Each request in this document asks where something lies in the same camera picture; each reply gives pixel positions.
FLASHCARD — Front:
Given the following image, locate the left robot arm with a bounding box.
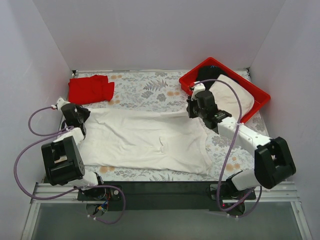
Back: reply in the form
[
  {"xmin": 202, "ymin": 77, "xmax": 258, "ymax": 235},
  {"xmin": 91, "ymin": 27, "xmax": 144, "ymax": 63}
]
[{"xmin": 41, "ymin": 103, "xmax": 107, "ymax": 200}]

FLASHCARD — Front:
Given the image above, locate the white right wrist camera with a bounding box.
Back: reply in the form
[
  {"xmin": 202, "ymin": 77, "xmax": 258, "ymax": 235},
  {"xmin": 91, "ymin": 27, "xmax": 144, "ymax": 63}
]
[{"xmin": 191, "ymin": 83, "xmax": 206, "ymax": 95}]

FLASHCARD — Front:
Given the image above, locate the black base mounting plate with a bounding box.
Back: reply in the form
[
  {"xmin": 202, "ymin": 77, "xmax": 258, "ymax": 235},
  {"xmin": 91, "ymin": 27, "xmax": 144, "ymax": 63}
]
[{"xmin": 77, "ymin": 181, "xmax": 256, "ymax": 211}]

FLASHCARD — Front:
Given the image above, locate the black t shirt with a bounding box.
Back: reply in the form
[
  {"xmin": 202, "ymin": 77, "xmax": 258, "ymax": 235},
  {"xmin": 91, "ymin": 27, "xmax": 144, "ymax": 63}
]
[{"xmin": 195, "ymin": 65, "xmax": 231, "ymax": 82}]

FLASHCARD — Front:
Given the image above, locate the red folded t shirt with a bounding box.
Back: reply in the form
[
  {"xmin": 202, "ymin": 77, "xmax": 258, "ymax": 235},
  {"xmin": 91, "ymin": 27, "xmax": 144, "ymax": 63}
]
[{"xmin": 68, "ymin": 75, "xmax": 115, "ymax": 105}]

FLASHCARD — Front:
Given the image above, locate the cream folded t shirt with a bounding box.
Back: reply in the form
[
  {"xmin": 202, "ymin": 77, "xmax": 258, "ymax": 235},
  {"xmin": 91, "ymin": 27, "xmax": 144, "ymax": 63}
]
[{"xmin": 208, "ymin": 74, "xmax": 255, "ymax": 118}]

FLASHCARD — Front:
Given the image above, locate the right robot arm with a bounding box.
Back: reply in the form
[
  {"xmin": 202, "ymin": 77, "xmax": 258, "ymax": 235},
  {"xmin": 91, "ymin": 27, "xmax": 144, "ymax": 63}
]
[{"xmin": 186, "ymin": 90, "xmax": 297, "ymax": 199}]

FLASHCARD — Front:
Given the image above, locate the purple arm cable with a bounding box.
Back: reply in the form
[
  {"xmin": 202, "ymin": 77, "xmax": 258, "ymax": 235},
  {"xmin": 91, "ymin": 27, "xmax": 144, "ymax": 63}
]
[
  {"xmin": 13, "ymin": 106, "xmax": 127, "ymax": 225},
  {"xmin": 188, "ymin": 79, "xmax": 263, "ymax": 219}
]

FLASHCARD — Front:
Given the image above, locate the floral table mat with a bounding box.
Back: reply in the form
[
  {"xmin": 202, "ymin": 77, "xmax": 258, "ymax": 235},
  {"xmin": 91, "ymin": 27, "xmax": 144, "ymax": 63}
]
[{"xmin": 48, "ymin": 70, "xmax": 280, "ymax": 182}]

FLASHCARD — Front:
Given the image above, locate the red plastic bin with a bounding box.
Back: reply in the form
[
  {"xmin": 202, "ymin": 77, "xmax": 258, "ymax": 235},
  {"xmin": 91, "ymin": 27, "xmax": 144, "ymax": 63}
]
[{"xmin": 179, "ymin": 57, "xmax": 271, "ymax": 123}]

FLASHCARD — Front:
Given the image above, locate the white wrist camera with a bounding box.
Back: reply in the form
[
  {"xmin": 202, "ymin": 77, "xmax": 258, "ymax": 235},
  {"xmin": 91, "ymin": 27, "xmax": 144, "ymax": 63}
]
[
  {"xmin": 191, "ymin": 83, "xmax": 206, "ymax": 95},
  {"xmin": 55, "ymin": 97, "xmax": 70, "ymax": 111}
]

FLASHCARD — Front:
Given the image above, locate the white t shirt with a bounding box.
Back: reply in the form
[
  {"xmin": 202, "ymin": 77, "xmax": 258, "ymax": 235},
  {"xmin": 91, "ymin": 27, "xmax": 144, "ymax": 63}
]
[{"xmin": 79, "ymin": 108, "xmax": 212, "ymax": 175}]

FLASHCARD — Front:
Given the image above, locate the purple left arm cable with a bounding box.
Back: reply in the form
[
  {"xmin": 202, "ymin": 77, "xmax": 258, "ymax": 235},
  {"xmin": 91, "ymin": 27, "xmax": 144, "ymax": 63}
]
[{"xmin": 13, "ymin": 106, "xmax": 127, "ymax": 225}]

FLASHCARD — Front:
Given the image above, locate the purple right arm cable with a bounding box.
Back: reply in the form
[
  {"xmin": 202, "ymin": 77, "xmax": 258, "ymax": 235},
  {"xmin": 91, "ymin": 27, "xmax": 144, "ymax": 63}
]
[{"xmin": 188, "ymin": 79, "xmax": 263, "ymax": 219}]

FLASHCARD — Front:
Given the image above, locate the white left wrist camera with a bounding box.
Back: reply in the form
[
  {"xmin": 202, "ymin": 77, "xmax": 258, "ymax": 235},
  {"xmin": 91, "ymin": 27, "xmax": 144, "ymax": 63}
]
[{"xmin": 55, "ymin": 97, "xmax": 70, "ymax": 111}]

